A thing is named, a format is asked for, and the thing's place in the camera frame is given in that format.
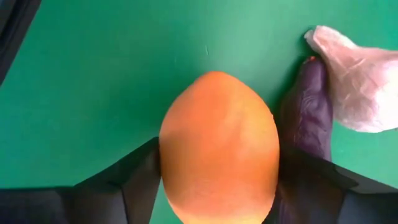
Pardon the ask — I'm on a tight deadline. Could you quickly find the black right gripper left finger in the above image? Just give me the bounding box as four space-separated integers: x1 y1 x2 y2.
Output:
0 136 162 224

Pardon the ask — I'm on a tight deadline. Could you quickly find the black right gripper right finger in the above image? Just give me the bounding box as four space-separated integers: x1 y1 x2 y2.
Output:
273 149 398 224

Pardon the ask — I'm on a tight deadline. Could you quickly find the long purple eggplant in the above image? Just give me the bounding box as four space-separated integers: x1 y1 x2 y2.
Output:
278 56 334 162

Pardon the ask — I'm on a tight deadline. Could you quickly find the white garlic bulb with stem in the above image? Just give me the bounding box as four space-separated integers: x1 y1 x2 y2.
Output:
303 25 398 134

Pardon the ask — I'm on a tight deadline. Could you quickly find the large orange fruit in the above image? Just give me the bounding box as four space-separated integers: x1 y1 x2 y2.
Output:
159 70 280 224

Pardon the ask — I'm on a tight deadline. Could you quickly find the green table mat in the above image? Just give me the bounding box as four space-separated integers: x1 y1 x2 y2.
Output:
0 0 398 224

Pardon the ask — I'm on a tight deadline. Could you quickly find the black table frame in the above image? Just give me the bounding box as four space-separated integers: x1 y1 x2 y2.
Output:
0 0 43 86

